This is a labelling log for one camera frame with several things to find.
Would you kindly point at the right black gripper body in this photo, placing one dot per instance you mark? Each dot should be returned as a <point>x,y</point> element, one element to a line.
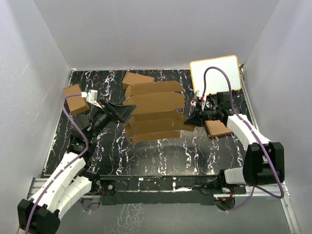
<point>210,114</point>

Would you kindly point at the folded cardboard box back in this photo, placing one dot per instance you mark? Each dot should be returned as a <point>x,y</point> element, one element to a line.
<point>132,78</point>

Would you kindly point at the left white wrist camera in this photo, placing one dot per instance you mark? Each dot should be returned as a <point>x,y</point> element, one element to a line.
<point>91,97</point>

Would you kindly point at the black base bar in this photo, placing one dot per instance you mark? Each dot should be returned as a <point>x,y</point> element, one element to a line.
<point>158,189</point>

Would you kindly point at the yellow framed whiteboard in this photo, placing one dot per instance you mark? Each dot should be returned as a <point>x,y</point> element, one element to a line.
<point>213,81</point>

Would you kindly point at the flat cardboard stack right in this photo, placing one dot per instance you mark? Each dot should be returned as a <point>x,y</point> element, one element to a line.
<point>216,129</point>

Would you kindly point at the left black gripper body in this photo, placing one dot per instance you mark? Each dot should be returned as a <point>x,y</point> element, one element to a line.
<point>103,118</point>

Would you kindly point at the small cardboard box left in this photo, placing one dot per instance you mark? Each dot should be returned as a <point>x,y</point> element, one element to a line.
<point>77,105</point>

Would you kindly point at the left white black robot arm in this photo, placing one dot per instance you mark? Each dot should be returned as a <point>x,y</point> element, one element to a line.
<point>70,181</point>

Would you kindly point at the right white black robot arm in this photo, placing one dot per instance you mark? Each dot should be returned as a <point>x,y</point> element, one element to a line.
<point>264,159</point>

